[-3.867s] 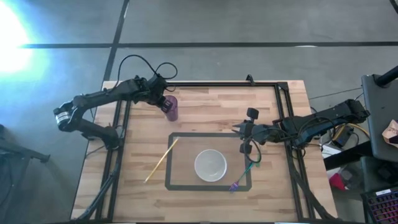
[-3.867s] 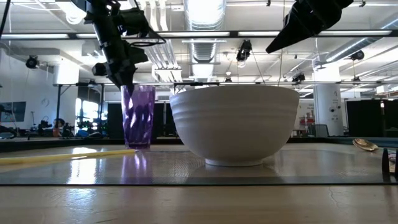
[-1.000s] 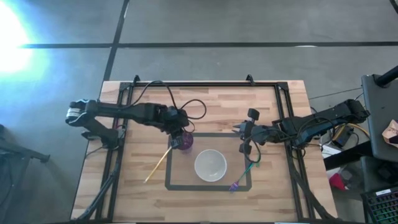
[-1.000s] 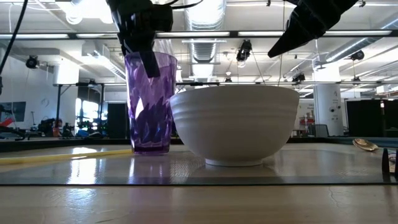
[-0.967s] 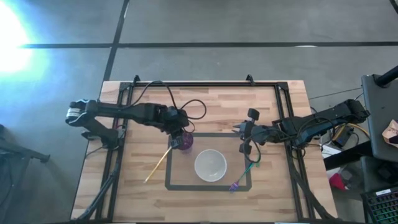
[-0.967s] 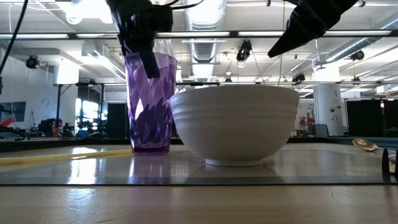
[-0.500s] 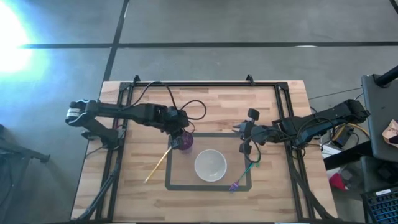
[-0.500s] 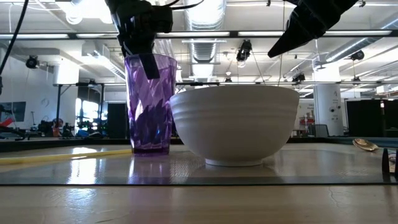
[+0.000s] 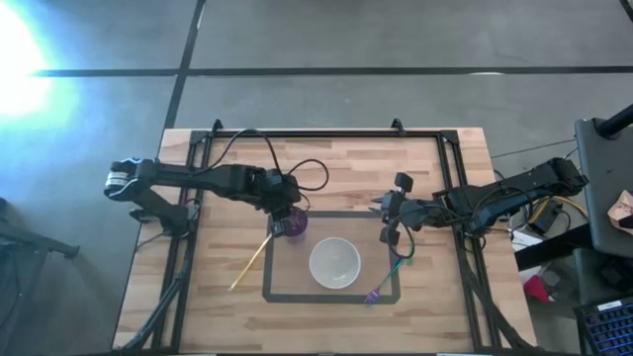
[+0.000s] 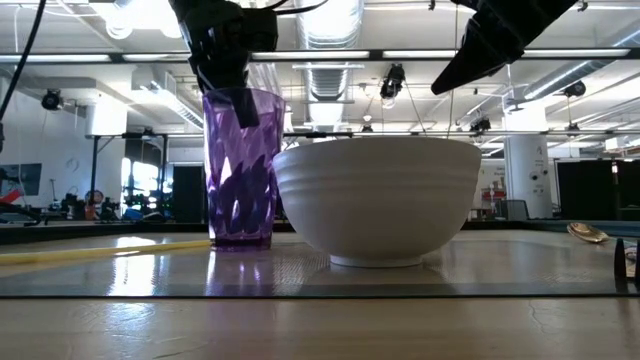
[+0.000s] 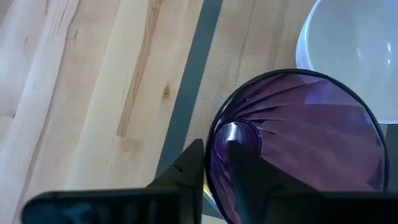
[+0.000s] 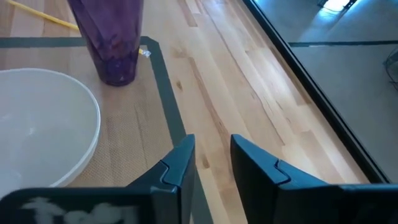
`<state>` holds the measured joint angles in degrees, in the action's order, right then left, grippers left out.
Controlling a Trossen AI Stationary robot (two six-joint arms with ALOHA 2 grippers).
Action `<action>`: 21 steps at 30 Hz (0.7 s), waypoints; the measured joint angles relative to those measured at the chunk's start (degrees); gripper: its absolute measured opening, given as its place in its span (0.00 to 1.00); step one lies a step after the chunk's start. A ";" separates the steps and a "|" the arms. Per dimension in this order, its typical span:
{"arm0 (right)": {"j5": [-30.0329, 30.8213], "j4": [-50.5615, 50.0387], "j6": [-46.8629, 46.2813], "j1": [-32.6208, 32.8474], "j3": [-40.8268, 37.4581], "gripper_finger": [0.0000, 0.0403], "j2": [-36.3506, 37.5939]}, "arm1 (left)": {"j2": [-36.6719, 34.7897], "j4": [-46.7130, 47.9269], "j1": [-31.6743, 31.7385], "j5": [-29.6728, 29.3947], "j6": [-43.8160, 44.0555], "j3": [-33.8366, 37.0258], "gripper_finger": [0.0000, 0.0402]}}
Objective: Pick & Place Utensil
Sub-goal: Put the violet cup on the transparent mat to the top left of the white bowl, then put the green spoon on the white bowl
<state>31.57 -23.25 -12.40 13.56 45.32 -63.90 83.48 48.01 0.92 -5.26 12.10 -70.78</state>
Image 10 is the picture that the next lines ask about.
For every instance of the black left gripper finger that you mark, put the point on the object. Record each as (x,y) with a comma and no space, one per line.
(245,100)
(215,77)

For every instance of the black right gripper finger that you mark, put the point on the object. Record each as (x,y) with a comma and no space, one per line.
(480,55)

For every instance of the purple faceted plastic cup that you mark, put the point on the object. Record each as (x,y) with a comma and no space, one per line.
(242,190)

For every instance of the white ribbed bowl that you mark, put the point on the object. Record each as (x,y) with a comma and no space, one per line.
(375,200)

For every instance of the gold spoon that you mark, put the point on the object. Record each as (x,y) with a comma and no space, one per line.
(587,233)

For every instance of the yellow straw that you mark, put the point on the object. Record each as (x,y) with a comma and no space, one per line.
(100,251)

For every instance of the black ceiling spotlight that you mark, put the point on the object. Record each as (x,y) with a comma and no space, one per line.
(575,89)
(52,100)
(480,125)

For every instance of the black partition panels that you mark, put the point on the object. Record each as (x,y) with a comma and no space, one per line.
(585,190)
(189,195)

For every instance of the white round column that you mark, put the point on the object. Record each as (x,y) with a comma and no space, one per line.
(527,175)

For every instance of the grey office chair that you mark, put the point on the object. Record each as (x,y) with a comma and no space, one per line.
(515,210)

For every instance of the grey table mat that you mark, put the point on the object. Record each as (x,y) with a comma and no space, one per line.
(150,275)

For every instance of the red and black machine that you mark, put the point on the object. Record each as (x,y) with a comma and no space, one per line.
(12,197)

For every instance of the black hanging overhead camera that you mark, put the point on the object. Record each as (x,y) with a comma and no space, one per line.
(392,82)

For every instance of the silver ceiling air duct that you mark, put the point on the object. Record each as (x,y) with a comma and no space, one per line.
(327,30)

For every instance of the black overhead frame bar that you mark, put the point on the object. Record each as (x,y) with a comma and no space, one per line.
(350,55)

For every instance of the black table edge rail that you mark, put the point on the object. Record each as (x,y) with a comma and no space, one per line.
(75,232)

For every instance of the dark wall screen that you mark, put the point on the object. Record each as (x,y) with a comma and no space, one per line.
(22,177)

